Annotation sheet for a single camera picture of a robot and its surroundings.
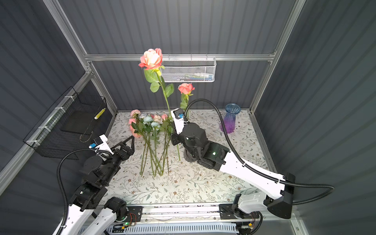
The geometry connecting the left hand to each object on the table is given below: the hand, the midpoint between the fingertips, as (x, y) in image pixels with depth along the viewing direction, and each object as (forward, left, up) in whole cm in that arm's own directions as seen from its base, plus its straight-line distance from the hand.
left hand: (129, 140), depth 66 cm
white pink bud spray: (+32, -9, -28) cm, 44 cm away
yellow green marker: (+18, +22, -2) cm, 28 cm away
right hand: (+2, -21, +8) cm, 22 cm away
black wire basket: (+9, +34, -3) cm, 35 cm away
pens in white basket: (+45, -31, +4) cm, 55 cm away
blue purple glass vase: (+29, -58, -12) cm, 65 cm away
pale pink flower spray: (+26, +6, -23) cm, 35 cm away
